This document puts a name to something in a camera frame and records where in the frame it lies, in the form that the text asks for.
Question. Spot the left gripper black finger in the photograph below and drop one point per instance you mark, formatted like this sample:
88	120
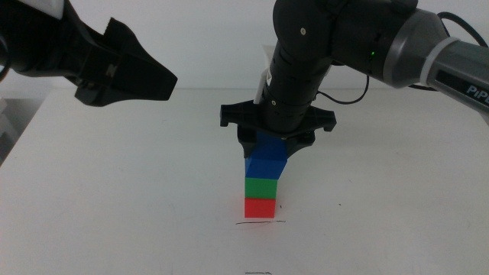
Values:
120	38
145	80

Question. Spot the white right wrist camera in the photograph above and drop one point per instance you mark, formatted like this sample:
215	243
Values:
263	86

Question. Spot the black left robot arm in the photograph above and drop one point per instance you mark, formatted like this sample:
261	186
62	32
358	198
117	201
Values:
30	42

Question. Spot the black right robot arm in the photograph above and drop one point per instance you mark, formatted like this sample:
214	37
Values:
344	30

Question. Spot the red cube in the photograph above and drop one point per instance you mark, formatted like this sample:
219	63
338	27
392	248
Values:
260	208

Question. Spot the green cube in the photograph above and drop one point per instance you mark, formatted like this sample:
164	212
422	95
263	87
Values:
260	188

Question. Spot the blue cube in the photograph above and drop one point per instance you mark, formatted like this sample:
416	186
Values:
267	164

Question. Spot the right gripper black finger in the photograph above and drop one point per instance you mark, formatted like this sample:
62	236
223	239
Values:
300	141
248	141

